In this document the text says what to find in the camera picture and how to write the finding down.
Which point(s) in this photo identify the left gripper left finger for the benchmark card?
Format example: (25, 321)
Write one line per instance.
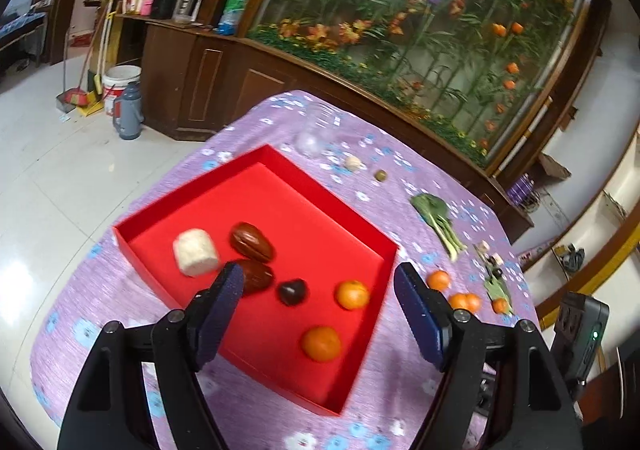
(212, 313)

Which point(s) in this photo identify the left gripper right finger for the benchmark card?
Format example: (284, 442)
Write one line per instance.
(427, 313)

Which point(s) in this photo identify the orange mandarin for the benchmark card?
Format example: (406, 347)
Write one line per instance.
(473, 303)
(459, 301)
(438, 280)
(322, 344)
(352, 295)
(500, 306)

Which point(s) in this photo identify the beige cake block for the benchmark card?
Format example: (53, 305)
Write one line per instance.
(195, 253)

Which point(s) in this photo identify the red date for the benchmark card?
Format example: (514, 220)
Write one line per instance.
(258, 277)
(250, 242)

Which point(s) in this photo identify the red date front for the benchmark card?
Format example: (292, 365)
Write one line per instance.
(250, 242)

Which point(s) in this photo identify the dark plum front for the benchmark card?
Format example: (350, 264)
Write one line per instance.
(293, 292)

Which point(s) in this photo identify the dark plum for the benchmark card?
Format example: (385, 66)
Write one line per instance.
(497, 273)
(293, 292)

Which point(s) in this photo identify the orange mandarin on leaf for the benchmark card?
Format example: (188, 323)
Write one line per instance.
(500, 306)

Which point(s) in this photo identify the green leaf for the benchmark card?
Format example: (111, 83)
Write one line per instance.
(495, 288)

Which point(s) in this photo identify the dark plum on leaf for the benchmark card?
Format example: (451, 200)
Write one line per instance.
(497, 273)

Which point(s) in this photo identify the small beige piece right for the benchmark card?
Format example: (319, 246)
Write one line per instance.
(484, 246)

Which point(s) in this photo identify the bok choy stalk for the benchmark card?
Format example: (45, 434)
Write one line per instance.
(434, 212)

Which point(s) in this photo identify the red shallow box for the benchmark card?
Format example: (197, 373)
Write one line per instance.
(316, 272)

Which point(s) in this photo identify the purple floral tablecloth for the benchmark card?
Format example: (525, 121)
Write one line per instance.
(395, 386)

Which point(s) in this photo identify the purple bottles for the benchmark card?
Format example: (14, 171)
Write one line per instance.
(521, 189)

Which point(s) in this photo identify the small green olive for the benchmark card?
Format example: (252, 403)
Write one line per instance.
(380, 175)

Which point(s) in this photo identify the small beige piece by cup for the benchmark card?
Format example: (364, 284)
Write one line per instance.
(352, 163)

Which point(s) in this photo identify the grey thermos jug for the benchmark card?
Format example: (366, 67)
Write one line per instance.
(128, 118)

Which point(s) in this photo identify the clear plastic cup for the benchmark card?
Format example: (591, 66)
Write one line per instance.
(318, 130)

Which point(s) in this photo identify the wooden cabinet counter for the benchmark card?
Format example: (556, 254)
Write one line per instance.
(195, 82)

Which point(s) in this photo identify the broom and dustpan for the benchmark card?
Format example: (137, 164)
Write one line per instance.
(86, 97)

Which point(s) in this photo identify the white plastic bucket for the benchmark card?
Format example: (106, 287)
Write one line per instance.
(114, 82)

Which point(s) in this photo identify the green water bottle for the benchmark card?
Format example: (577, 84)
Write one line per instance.
(230, 18)

